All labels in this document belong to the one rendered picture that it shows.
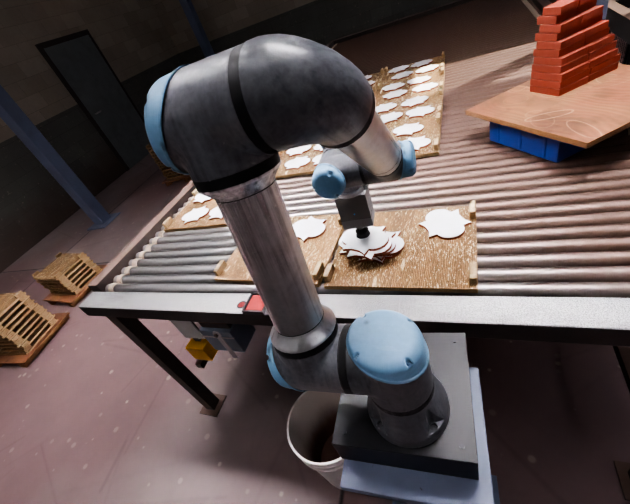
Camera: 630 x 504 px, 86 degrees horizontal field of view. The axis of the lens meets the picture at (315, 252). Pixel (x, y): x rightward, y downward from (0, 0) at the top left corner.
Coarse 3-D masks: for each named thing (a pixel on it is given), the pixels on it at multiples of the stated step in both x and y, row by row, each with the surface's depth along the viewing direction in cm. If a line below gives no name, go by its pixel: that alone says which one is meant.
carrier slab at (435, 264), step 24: (384, 216) 116; (408, 216) 111; (408, 240) 103; (432, 240) 99; (456, 240) 96; (336, 264) 105; (360, 264) 101; (384, 264) 98; (408, 264) 95; (432, 264) 92; (456, 264) 90; (336, 288) 98; (360, 288) 95; (384, 288) 92; (408, 288) 89; (432, 288) 86; (456, 288) 84
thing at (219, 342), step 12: (204, 324) 116; (216, 324) 114; (228, 324) 113; (240, 324) 118; (204, 336) 119; (216, 336) 114; (228, 336) 114; (240, 336) 117; (252, 336) 124; (216, 348) 124; (228, 348) 119; (240, 348) 118
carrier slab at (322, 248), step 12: (300, 216) 133; (312, 216) 130; (324, 216) 127; (336, 216) 125; (336, 228) 119; (300, 240) 120; (312, 240) 118; (324, 240) 116; (336, 240) 114; (312, 252) 113; (324, 252) 111; (228, 264) 123; (240, 264) 121; (312, 264) 108; (324, 264) 106; (216, 276) 120; (228, 276) 118; (240, 276) 115; (312, 276) 104
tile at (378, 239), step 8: (344, 232) 105; (352, 232) 104; (376, 232) 100; (384, 232) 99; (344, 240) 102; (352, 240) 101; (360, 240) 100; (368, 240) 98; (376, 240) 97; (384, 240) 96; (344, 248) 99; (352, 248) 98; (360, 248) 97; (368, 248) 96; (376, 248) 95
